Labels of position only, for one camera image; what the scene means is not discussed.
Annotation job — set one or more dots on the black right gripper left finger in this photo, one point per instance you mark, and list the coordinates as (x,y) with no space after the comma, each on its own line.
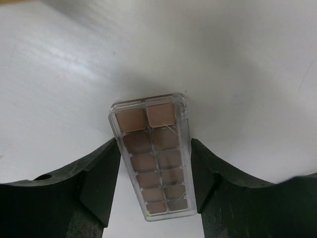
(74,201)

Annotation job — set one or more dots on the long pink eyeshadow palette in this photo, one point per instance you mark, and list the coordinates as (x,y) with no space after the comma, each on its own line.
(154,140)

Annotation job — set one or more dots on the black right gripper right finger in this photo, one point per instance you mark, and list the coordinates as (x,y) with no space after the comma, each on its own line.
(234,204)

